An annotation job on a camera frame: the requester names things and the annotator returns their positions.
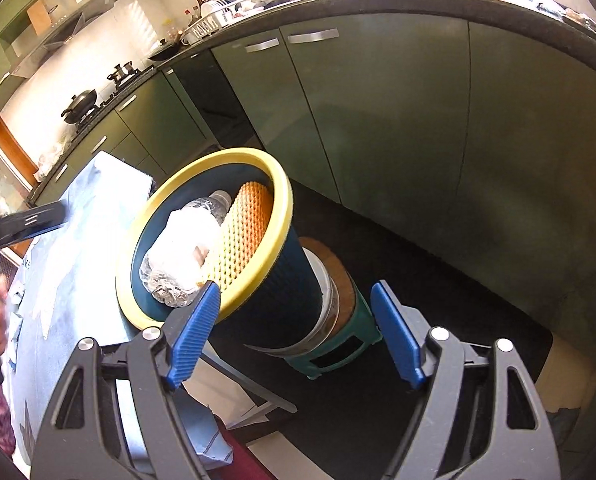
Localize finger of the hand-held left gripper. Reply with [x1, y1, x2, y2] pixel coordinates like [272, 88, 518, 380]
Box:
[0, 201, 69, 252]

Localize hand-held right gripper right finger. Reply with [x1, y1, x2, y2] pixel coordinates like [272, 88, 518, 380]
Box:
[370, 280, 564, 480]

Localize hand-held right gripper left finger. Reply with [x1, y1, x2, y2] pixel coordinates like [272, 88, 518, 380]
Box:
[30, 280, 223, 480]

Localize clear plastic water bottle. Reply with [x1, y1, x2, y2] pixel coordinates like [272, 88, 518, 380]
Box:
[140, 190, 233, 308]

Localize dark bin with yellow rim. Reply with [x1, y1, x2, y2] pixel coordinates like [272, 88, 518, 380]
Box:
[115, 147, 339, 361]

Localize white paper towel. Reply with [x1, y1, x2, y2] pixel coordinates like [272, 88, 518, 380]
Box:
[165, 207, 209, 286]

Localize orange foam net sleeve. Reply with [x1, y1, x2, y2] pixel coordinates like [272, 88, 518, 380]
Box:
[205, 180, 276, 293]

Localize teal plastic stool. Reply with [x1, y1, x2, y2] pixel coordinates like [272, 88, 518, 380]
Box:
[283, 237, 383, 381]

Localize blue printed tablecloth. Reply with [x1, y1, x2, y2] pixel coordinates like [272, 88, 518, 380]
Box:
[0, 152, 233, 466]

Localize crumpled plastic bags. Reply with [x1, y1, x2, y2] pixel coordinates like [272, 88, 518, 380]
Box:
[35, 145, 67, 181]

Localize translucent round container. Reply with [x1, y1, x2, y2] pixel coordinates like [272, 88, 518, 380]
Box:
[248, 252, 339, 359]

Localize black wok with lid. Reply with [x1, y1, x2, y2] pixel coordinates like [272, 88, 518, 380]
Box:
[60, 89, 98, 124]

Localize black gas stove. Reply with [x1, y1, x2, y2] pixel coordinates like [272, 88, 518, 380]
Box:
[72, 67, 155, 136]

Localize flat cardboard sheet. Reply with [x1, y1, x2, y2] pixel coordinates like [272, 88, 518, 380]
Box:
[533, 330, 596, 411]

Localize steel range hood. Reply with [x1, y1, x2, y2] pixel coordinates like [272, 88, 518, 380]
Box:
[42, 10, 86, 54]

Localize brown cardboard box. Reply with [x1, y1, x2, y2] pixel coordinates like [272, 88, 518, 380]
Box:
[28, 0, 52, 36]

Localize green base cabinets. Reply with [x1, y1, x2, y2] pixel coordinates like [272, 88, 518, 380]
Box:
[28, 0, 596, 321]

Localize black frying pan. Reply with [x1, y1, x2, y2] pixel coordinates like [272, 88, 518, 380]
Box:
[148, 37, 181, 61]

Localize black built-in appliance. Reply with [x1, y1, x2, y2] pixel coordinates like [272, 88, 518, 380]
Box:
[175, 50, 265, 152]

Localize white dish rack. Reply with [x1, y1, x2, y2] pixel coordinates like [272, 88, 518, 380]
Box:
[183, 2, 235, 44]

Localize grey folding table frame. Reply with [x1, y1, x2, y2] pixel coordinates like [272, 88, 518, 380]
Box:
[198, 345, 299, 417]

